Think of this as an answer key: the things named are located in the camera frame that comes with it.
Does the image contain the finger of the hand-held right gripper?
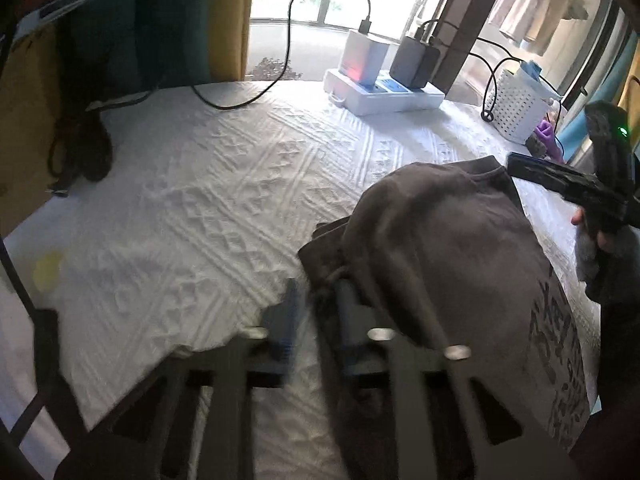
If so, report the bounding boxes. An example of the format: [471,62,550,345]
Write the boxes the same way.
[506,152,581,206]

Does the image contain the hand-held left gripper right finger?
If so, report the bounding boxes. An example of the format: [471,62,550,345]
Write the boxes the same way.
[332,280,583,480]

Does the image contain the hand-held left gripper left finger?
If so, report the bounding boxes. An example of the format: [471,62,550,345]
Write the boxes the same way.
[52,277,303,480]

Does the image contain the dark grey t-shirt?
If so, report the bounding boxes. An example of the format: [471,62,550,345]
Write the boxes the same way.
[297,156,593,480]

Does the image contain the person's right hand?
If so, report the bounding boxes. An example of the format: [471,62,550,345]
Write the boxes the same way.
[571,207,623,261]

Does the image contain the purple cloth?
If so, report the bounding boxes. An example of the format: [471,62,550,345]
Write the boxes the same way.
[534,120,563,161]

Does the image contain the wide yellow curtain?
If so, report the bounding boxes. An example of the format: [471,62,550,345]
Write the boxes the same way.
[618,74,640,123]

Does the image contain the white plastic basket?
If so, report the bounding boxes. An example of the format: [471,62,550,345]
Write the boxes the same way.
[492,67,563,143]

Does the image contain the blue item in basket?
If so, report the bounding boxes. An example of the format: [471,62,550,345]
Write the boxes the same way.
[517,59,543,83]

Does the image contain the dark window pillar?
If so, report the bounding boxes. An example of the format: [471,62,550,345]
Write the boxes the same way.
[440,0,516,106]

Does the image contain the black charger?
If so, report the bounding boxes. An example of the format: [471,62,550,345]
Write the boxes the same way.
[389,36,442,91]

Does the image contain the hanging light shirt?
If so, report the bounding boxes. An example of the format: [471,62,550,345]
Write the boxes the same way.
[487,0,583,56]

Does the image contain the white power strip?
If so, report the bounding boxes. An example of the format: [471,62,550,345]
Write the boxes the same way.
[322,67,446,117]

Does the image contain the white charger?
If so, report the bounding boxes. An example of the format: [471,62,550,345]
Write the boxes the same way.
[338,28,390,87]

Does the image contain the small yellow scrap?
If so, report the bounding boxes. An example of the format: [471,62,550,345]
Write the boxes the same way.
[32,252,63,291]

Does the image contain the narrow yellow curtain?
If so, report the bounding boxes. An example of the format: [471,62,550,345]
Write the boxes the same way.
[207,0,258,83]

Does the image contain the brown cardboard box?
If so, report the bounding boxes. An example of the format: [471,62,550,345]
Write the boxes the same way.
[0,22,71,236]

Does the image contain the blue curtain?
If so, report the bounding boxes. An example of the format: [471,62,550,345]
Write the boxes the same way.
[70,0,216,106]

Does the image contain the black cable bundle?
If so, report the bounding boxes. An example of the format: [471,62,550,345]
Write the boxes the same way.
[47,92,166,196]

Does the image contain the black cable of white charger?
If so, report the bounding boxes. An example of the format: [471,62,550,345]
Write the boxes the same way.
[192,0,373,110]

